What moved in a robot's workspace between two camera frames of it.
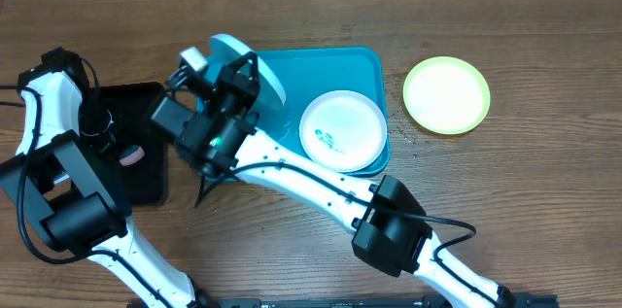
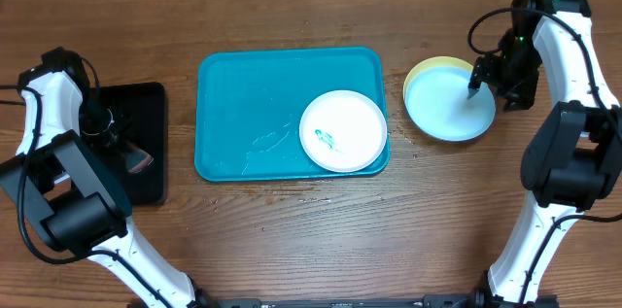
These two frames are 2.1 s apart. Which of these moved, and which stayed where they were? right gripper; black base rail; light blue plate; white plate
Moved: right gripper; light blue plate
Stayed: white plate; black base rail
